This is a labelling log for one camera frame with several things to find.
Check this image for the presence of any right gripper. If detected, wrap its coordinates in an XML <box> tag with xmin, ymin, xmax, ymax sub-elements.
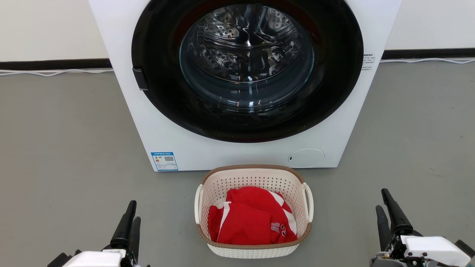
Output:
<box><xmin>370</xmin><ymin>188</ymin><xmax>475</xmax><ymax>267</ymax></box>

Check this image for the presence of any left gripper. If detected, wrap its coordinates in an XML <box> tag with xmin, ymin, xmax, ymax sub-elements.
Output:
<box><xmin>47</xmin><ymin>200</ymin><xmax>150</xmax><ymax>267</ymax></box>

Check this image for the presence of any cream perforated plastic laundry basket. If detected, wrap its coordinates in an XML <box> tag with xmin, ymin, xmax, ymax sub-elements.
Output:
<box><xmin>194</xmin><ymin>164</ymin><xmax>314</xmax><ymax>259</ymax></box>

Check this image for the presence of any blue energy label sticker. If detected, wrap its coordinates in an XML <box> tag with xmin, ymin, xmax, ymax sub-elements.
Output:
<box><xmin>151</xmin><ymin>152</ymin><xmax>178</xmax><ymax>172</ymax></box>

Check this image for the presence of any round white filter cover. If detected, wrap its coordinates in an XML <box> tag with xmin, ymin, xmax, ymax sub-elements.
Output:
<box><xmin>288</xmin><ymin>148</ymin><xmax>325</xmax><ymax>168</ymax></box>

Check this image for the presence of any red and white jersey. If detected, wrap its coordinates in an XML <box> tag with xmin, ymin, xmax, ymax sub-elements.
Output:
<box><xmin>208</xmin><ymin>186</ymin><xmax>298</xmax><ymax>245</ymax></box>

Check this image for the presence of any round black glass washer door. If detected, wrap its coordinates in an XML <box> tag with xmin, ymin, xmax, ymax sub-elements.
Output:
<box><xmin>131</xmin><ymin>0</ymin><xmax>364</xmax><ymax>143</ymax></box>

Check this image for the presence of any small printed text label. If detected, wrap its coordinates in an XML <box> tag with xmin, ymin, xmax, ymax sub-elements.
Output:
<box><xmin>361</xmin><ymin>53</ymin><xmax>376</xmax><ymax>71</ymax></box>

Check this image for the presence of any white front-load washing machine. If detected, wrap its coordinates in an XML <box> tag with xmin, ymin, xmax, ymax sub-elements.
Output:
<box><xmin>88</xmin><ymin>0</ymin><xmax>402</xmax><ymax>172</ymax></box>

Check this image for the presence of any black washer door handle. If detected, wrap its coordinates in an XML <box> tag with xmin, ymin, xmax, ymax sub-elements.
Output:
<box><xmin>132</xmin><ymin>67</ymin><xmax>149</xmax><ymax>91</ymax></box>

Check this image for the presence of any white floor cable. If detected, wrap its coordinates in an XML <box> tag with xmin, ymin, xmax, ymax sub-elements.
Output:
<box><xmin>0</xmin><ymin>68</ymin><xmax>114</xmax><ymax>77</ymax></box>
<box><xmin>380</xmin><ymin>57</ymin><xmax>475</xmax><ymax>65</ymax></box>

